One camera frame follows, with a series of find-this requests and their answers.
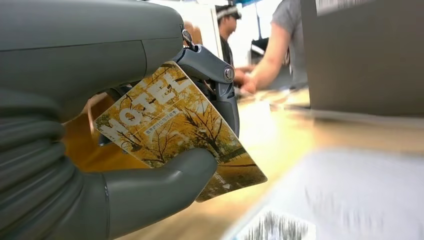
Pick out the grey card reader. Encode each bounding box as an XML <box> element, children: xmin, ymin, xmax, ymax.
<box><xmin>221</xmin><ymin>148</ymin><xmax>424</xmax><ymax>240</ymax></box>

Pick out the grey laptop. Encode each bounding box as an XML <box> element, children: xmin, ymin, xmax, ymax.
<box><xmin>300</xmin><ymin>0</ymin><xmax>424</xmax><ymax>117</ymax></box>

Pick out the person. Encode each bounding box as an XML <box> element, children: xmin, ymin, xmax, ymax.
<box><xmin>240</xmin><ymin>0</ymin><xmax>311</xmax><ymax>97</ymax></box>
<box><xmin>214</xmin><ymin>3</ymin><xmax>244</xmax><ymax>69</ymax></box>

